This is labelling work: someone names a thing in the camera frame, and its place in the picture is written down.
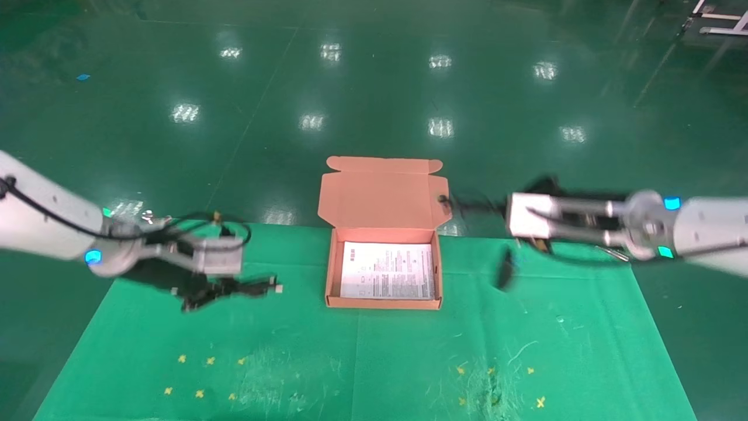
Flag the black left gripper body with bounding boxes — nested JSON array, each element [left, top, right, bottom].
[[124, 256, 241, 294]]

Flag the white metal background frame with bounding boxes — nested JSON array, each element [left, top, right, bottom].
[[681, 0, 748, 37]]

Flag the black data cable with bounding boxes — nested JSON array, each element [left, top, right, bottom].
[[171, 276, 285, 313]]

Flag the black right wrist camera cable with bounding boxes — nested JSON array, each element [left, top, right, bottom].
[[526, 206, 748, 265]]

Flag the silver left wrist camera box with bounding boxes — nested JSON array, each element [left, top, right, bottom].
[[195, 236, 244, 277]]

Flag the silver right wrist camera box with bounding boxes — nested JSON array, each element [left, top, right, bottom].
[[505, 193, 557, 239]]

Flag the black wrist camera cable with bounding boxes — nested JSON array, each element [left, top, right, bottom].
[[526, 206, 748, 265], [0, 175, 253, 249]]

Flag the orange cardboard box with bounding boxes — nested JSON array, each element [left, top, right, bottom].
[[318, 156, 453, 310]]

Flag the black left wrist camera cable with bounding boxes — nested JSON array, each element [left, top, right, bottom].
[[0, 175, 253, 249]]

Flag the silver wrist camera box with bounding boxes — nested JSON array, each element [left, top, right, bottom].
[[505, 193, 557, 239], [195, 236, 244, 277]]

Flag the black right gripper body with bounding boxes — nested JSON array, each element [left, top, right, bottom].
[[515, 174, 618, 254]]

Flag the green table mat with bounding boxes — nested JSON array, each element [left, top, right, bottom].
[[32, 219, 699, 421]]

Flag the white printed instruction sheet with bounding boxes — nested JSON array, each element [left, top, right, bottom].
[[341, 241, 438, 301]]

